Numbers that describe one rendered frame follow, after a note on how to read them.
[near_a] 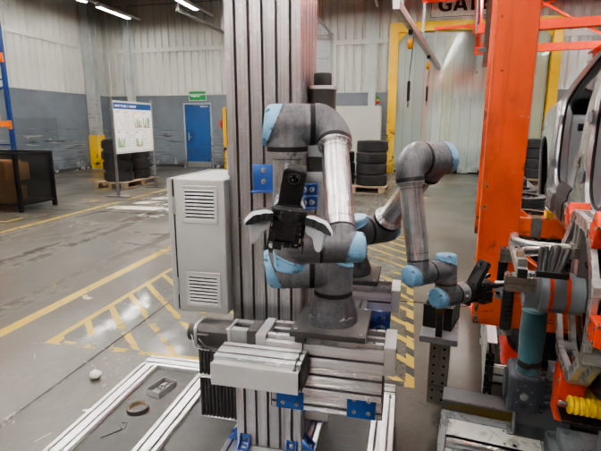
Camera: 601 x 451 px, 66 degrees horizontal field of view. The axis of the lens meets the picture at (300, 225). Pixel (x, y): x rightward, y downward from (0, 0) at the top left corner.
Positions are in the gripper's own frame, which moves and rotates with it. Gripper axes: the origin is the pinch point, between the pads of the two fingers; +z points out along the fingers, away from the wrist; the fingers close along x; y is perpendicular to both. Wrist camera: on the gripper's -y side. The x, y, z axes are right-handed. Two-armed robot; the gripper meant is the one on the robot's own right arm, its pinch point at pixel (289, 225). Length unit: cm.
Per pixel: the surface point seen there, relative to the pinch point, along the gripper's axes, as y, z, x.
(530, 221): 33, -283, -198
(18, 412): 142, -132, 119
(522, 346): 52, -81, -95
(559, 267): 13, -52, -82
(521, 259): 14, -57, -73
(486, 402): 97, -116, -106
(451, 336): 68, -119, -84
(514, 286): 22, -57, -73
